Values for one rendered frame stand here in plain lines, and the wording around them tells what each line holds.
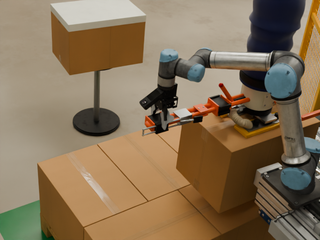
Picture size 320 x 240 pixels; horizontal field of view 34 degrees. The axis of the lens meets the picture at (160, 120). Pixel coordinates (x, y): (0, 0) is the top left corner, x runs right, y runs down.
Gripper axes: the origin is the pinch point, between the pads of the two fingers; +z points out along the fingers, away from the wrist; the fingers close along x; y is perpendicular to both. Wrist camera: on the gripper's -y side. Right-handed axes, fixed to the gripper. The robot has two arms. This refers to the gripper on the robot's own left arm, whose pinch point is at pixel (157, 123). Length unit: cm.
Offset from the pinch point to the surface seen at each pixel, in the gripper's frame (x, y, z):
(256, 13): 1, 49, -45
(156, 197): 17, 17, 66
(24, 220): 85, -37, 122
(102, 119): 165, 60, 119
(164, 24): 319, 223, 123
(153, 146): 58, 40, 67
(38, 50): 312, 61, 124
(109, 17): 152, 56, 20
